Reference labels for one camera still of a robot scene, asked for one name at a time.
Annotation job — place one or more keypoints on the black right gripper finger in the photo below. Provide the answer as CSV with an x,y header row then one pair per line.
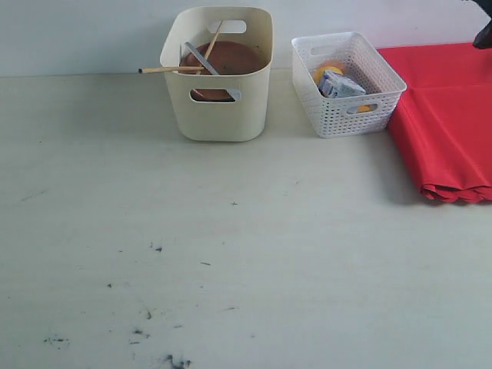
x,y
483,39

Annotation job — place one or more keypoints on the red tablecloth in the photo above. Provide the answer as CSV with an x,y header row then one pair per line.
x,y
442,123

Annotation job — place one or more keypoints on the yellow cheese wedge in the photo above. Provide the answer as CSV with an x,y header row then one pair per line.
x,y
364,108

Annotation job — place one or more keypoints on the small milk carton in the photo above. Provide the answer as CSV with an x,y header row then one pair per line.
x,y
335,85

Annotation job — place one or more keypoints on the silver table knife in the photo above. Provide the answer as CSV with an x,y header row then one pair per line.
x,y
201,57

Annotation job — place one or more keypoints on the brown wooden plate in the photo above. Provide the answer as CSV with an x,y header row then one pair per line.
x,y
228,58

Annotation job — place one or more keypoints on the wooden chopstick steep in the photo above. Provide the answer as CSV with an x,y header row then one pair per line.
x,y
211,46

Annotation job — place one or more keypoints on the brown egg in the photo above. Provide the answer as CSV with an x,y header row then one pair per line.
x,y
335,63

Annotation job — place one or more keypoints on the wooden chopstick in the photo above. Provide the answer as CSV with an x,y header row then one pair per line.
x,y
169,69

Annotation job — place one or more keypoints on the white perforated plastic basket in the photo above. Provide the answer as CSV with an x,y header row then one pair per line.
x,y
331,117

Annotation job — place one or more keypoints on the cream plastic bin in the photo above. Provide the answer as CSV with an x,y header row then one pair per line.
x,y
219,107

